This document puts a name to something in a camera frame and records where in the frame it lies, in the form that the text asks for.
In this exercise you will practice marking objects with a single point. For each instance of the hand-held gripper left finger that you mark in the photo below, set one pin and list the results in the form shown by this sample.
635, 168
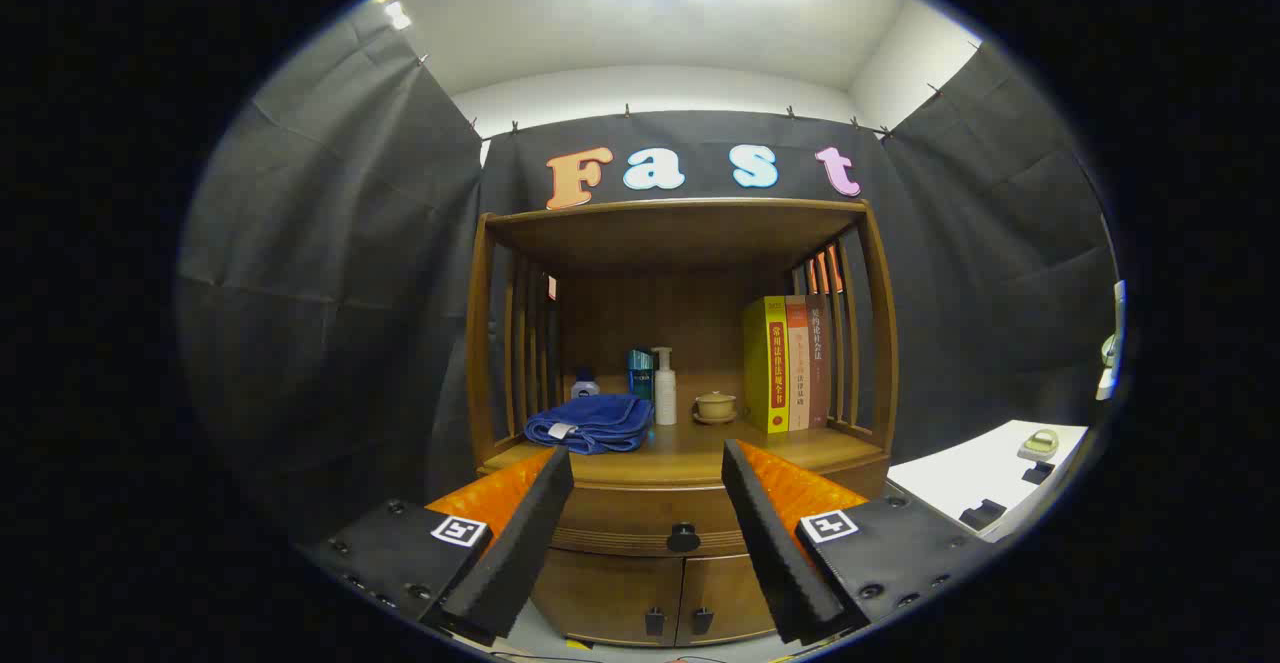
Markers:
520, 543

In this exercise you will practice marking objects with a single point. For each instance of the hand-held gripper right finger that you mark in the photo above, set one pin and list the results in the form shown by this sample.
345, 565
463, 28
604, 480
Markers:
770, 543

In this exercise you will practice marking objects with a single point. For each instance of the wooden cabinet door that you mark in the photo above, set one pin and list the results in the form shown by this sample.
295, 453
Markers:
600, 593
730, 593

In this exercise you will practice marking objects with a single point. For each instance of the white drawer unit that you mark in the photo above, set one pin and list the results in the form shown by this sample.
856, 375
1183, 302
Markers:
960, 473

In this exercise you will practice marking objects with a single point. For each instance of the wooden cabinet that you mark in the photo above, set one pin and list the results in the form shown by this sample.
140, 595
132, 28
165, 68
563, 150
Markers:
640, 313

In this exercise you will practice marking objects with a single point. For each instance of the blue folded towel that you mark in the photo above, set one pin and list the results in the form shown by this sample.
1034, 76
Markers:
600, 423

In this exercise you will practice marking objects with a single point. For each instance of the beige lidded tea bowl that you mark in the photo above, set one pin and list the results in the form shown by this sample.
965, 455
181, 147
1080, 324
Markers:
715, 406

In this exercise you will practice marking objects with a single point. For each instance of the small white blue-capped bottle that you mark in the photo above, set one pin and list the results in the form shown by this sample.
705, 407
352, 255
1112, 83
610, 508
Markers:
585, 386

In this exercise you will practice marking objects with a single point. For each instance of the yellow book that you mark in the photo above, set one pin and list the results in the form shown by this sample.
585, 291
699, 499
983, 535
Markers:
765, 363

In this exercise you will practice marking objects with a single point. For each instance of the beige orange book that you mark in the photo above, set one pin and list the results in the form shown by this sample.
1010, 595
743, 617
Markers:
798, 363

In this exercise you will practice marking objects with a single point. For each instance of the white pump bottle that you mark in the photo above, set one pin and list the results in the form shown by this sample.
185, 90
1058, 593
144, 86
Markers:
665, 393

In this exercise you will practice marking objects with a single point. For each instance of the brown book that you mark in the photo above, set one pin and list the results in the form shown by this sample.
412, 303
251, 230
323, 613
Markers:
818, 363

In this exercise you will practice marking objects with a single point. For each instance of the blue translucent bottle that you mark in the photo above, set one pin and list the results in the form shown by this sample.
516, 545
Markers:
640, 373

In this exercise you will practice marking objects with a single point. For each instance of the small black block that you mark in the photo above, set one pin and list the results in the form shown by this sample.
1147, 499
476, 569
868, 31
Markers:
980, 515
1038, 473

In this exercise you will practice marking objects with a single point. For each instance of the black backdrop cloth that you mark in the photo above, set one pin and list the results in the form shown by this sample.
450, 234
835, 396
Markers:
330, 293

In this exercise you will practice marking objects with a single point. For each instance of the white device at wall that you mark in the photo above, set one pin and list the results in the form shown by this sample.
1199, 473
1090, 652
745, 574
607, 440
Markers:
1110, 363

